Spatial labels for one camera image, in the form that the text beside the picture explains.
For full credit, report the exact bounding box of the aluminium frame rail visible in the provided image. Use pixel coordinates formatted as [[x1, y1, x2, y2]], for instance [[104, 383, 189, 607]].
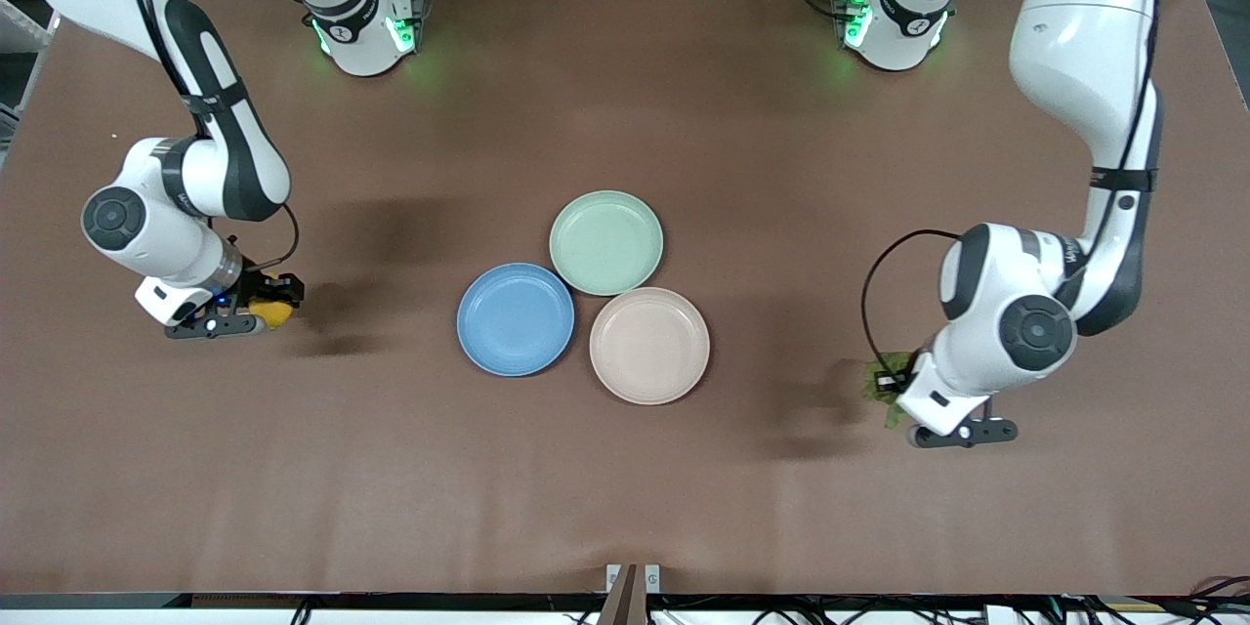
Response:
[[0, 0, 55, 55]]

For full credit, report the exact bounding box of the beige round plate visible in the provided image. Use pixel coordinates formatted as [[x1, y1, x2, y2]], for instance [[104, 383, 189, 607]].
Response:
[[589, 286, 711, 406]]

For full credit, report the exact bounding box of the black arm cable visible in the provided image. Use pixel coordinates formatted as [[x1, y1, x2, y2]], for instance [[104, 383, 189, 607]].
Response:
[[227, 203, 301, 272], [860, 229, 968, 382]]

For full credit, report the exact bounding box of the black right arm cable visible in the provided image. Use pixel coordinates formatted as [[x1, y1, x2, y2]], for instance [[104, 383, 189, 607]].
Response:
[[227, 203, 301, 272]]

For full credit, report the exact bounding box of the blue round plate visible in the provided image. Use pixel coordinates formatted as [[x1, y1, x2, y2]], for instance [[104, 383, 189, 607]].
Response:
[[456, 262, 576, 378]]

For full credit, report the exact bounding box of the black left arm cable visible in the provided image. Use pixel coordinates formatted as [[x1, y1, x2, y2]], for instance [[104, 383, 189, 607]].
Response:
[[860, 229, 968, 382]]

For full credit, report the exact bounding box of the green lettuce leaf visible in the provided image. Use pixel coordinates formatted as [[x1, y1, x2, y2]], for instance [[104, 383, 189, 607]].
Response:
[[861, 352, 916, 431]]

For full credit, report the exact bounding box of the metal mounting bracket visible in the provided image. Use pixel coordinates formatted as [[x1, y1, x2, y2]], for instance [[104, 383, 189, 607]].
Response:
[[598, 563, 662, 625]]

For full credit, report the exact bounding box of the light green round plate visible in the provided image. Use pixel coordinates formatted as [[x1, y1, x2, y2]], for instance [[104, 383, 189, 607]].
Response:
[[549, 189, 665, 297]]

